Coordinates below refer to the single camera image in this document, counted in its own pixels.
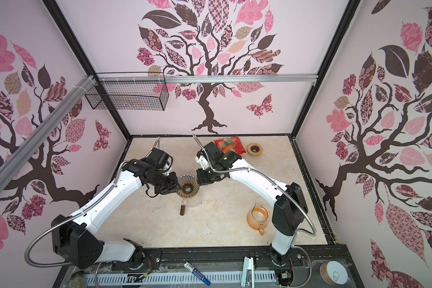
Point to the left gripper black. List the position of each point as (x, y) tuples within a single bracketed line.
[(172, 187)]

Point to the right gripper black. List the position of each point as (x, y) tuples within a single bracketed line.
[(201, 180)]

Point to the clear ribbed glass dripper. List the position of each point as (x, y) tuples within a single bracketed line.
[(188, 186)]

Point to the clear glass carafe brown handle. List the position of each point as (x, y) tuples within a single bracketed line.
[(190, 203)]

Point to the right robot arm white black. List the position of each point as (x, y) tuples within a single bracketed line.
[(288, 202)]

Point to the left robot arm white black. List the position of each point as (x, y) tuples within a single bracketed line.
[(74, 237)]

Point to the red snack bag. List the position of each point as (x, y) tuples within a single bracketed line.
[(230, 144)]

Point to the orange glass pitcher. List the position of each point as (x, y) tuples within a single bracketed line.
[(258, 218)]

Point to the blue white marker pen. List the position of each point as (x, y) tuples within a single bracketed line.
[(190, 268)]

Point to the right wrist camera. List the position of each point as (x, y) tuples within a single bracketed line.
[(202, 161)]

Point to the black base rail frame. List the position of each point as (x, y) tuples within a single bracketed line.
[(301, 268)]

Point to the black wire basket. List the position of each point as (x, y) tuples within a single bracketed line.
[(129, 91)]

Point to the white slotted cable duct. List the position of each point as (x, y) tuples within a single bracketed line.
[(131, 279)]

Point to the back aluminium rail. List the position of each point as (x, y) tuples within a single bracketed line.
[(216, 79)]

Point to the aluminium rail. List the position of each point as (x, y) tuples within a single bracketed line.
[(25, 151), (216, 79)]

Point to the left aluminium rail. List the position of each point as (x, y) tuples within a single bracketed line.
[(25, 151)]

